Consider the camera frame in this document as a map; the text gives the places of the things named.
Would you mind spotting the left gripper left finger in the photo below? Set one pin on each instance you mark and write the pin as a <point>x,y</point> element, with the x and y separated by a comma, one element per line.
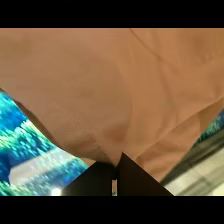
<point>93,181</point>

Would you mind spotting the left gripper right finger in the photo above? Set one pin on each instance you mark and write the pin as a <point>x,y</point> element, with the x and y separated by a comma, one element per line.
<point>138,181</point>

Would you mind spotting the pink garment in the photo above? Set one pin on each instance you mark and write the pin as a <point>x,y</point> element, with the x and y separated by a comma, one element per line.
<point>110,86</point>

